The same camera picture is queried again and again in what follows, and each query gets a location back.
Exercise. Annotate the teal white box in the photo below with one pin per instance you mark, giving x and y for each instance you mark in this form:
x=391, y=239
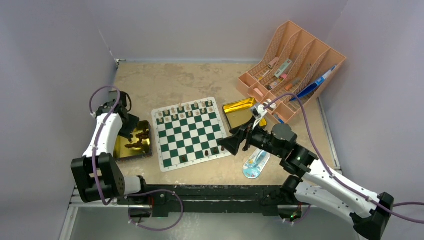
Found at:
x=282, y=69

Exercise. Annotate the white chess pieces row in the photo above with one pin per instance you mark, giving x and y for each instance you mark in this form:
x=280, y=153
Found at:
x=196, y=111

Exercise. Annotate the dark pieces in tray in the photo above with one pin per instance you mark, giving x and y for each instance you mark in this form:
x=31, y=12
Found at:
x=141, y=140

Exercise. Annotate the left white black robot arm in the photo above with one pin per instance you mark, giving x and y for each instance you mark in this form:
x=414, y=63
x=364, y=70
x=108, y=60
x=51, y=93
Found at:
x=96, y=173

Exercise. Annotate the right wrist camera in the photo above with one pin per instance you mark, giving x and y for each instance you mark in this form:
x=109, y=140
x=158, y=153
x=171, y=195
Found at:
x=258, y=112

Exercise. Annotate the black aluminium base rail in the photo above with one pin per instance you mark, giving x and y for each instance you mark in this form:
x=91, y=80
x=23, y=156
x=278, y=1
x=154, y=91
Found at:
x=267, y=200

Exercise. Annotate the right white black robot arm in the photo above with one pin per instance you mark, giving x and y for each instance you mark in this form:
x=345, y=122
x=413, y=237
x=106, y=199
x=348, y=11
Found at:
x=311, y=182

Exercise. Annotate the peach plastic file organizer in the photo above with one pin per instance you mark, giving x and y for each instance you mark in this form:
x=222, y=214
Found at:
x=310, y=57

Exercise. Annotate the gold tin tray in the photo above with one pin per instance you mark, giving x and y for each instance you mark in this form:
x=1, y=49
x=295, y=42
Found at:
x=121, y=153
x=238, y=113

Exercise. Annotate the right gold tin tray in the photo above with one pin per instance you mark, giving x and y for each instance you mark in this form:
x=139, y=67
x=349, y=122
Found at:
x=238, y=113

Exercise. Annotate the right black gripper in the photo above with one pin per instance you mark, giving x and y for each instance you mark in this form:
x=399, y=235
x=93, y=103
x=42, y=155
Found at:
x=239, y=134

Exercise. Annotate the blue packaged toy blister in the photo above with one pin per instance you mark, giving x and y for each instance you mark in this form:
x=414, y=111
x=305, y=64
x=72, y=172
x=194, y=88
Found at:
x=254, y=166

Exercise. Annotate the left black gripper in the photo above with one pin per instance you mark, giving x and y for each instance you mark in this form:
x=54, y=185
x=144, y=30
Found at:
x=133, y=123

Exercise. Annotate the green white chess board mat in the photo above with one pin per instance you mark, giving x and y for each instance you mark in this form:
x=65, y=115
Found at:
x=179, y=138

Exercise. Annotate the left gold tin tray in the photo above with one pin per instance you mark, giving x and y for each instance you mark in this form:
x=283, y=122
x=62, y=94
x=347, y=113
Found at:
x=121, y=153

